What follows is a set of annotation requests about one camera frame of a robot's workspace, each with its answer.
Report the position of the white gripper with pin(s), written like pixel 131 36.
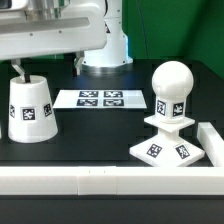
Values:
pixel 30 28

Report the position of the white lamp shade cone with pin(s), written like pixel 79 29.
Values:
pixel 31 114

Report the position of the white lamp bulb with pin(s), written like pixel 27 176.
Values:
pixel 172 82

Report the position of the white lamp base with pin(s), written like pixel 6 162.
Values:
pixel 167 148

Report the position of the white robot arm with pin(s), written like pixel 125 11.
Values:
pixel 114 55

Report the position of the white marker sheet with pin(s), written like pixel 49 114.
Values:
pixel 99 99

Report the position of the white front fence bar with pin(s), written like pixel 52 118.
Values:
pixel 111 181

